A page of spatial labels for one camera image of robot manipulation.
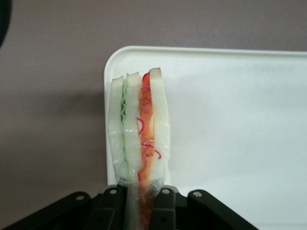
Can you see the beige plastic tray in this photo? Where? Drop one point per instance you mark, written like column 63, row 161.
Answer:
column 227, row 119

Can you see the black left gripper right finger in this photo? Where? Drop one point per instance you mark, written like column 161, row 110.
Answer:
column 165, row 210

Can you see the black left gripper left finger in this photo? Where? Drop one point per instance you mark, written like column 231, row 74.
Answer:
column 112, row 210

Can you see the triangle sandwich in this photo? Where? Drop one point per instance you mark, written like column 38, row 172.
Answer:
column 132, row 119

